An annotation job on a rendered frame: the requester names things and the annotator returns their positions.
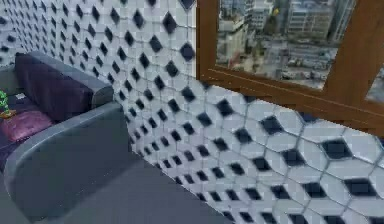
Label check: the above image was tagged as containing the small green figurine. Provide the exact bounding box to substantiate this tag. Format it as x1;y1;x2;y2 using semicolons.
0;89;17;120

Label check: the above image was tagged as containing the grey sofa with purple cushions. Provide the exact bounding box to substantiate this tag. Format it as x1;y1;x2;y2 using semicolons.
0;51;132;224

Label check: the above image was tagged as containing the brown framed window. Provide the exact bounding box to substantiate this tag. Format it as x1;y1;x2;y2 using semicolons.
195;0;384;137

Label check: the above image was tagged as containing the pink purple pillow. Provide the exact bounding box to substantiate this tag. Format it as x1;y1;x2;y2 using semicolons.
0;110;54;144

